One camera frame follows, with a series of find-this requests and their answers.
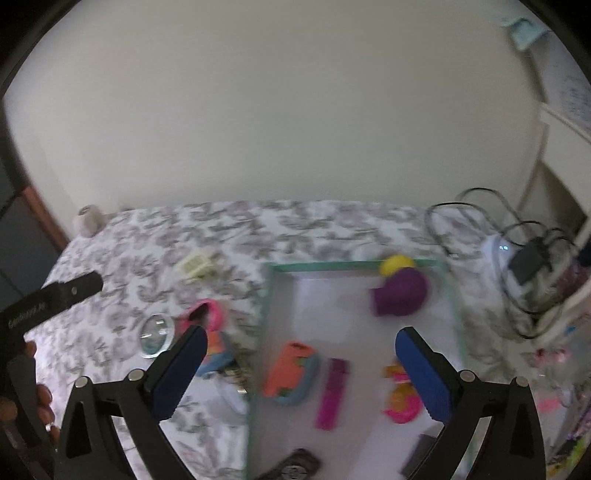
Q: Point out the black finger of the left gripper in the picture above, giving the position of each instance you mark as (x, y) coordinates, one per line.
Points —
(49, 301)

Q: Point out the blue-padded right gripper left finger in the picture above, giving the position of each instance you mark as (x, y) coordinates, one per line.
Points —
(89, 447)

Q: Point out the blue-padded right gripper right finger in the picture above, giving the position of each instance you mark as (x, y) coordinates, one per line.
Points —
(513, 446)

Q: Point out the round clear bead tin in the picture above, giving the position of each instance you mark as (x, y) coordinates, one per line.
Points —
(156, 335)

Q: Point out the orange blue toy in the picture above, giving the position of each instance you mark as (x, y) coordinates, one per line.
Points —
(220, 354)
(291, 376)

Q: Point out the magenta comb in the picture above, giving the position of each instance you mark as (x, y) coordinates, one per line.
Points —
(334, 391)

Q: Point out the purple vase toy yellow base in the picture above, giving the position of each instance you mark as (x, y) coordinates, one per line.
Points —
(404, 291)

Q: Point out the person's left hand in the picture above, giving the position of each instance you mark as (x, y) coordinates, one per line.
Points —
(9, 409)

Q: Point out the clear plastic bag clutter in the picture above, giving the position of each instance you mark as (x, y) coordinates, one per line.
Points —
(562, 394)

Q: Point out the beige round knob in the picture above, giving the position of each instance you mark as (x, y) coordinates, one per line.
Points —
(89, 221)

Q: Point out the floral grey white cloth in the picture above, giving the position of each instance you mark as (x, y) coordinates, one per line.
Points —
(137, 254)

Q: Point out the orange pink figurine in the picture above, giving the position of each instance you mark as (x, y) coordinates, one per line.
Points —
(404, 403)

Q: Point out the cream plastic toy chair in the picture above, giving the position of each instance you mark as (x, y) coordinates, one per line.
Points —
(196, 266)

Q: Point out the black power adapter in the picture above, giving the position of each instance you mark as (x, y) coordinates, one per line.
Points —
(530, 260)

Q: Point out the white router box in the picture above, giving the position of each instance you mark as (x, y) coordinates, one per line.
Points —
(499, 250)

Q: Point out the green-rimmed white tray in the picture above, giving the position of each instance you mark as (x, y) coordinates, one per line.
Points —
(327, 306)

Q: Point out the black remote control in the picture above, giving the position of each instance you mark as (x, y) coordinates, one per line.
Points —
(301, 464)

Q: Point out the orange blue toy in tray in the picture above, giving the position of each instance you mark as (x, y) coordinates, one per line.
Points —
(291, 376)

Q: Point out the white shelf unit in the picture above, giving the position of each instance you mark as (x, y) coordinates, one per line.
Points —
(557, 182)

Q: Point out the pink plastic ring frame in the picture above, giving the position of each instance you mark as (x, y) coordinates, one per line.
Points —
(207, 314)

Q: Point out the light blue wall item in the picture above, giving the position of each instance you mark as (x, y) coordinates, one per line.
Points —
(523, 31)

